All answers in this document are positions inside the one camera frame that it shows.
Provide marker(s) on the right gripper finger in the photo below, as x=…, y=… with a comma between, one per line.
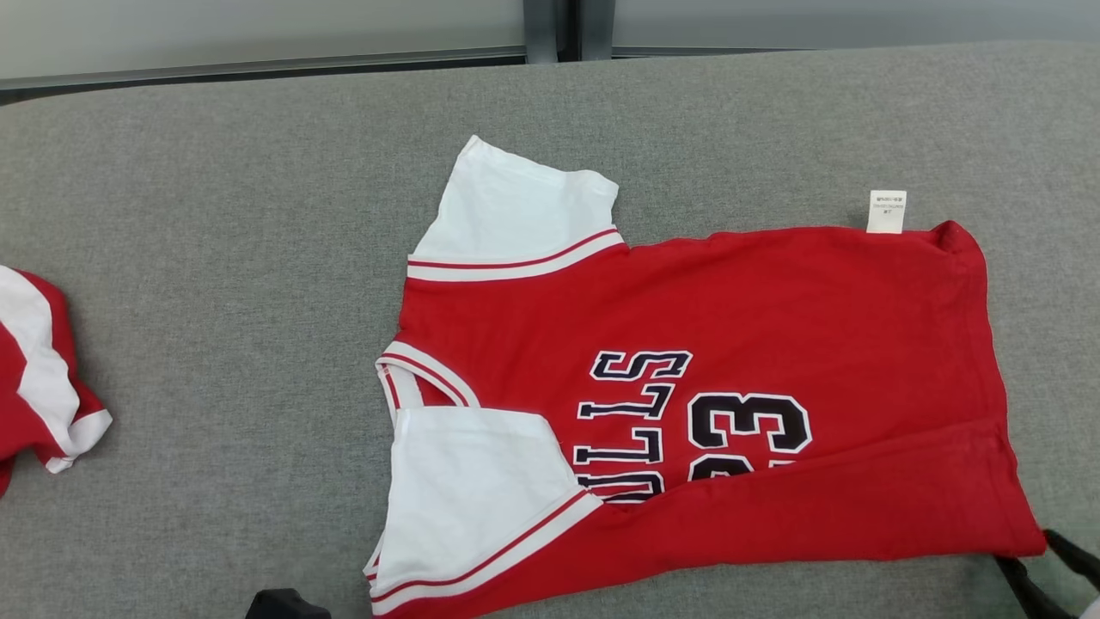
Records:
x=1078, y=559
x=1035, y=593

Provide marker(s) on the red Bulls 23 jersey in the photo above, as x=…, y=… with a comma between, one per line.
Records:
x=773, y=318

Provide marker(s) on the red shorts with white stripe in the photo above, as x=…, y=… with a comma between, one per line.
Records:
x=34, y=370

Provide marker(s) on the grey wall base rail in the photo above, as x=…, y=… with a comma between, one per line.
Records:
x=258, y=67
x=687, y=51

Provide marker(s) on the grey partition frame post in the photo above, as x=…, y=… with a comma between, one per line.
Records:
x=597, y=27
x=540, y=30

